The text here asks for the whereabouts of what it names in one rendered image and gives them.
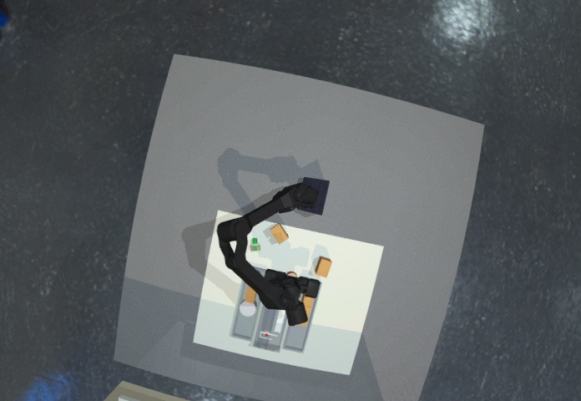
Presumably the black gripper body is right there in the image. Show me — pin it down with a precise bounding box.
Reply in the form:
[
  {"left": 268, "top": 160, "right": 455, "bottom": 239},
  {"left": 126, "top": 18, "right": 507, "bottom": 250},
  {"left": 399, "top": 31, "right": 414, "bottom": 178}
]
[{"left": 265, "top": 269, "right": 320, "bottom": 298}]

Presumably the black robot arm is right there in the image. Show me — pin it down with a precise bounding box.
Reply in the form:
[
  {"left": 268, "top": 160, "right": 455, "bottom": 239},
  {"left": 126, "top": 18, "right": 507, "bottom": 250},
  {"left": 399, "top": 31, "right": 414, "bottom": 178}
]
[{"left": 216, "top": 182, "right": 320, "bottom": 327}]

